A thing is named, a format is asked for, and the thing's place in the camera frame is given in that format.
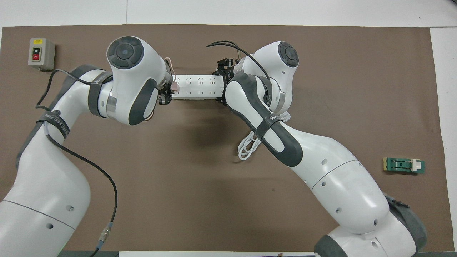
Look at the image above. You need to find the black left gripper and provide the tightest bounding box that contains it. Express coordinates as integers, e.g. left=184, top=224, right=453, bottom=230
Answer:
left=158, top=74, right=177, bottom=106

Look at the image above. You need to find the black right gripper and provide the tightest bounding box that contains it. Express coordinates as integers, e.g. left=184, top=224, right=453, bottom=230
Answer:
left=213, top=58, right=239, bottom=106

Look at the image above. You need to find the white power strip with cord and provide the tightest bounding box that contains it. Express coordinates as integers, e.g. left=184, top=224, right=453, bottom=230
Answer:
left=171, top=74, right=292, bottom=161

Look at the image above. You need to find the brown paper table mat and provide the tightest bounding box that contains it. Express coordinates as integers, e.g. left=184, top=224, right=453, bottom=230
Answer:
left=0, top=24, right=445, bottom=252

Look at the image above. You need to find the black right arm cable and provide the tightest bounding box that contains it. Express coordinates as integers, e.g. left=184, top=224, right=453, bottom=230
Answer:
left=206, top=40, right=272, bottom=99

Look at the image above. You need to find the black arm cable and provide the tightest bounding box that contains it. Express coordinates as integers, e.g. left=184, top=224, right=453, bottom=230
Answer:
left=35, top=69, right=119, bottom=251
left=206, top=40, right=272, bottom=99

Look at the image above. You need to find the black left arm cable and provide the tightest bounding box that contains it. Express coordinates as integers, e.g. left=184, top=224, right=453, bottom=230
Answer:
left=35, top=69, right=119, bottom=251

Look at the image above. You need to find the grey push-button switch box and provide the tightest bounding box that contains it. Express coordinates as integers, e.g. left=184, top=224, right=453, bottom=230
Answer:
left=28, top=37, right=56, bottom=71

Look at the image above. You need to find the green knife switch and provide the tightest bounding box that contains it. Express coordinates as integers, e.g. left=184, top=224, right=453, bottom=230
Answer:
left=383, top=157, right=426, bottom=176

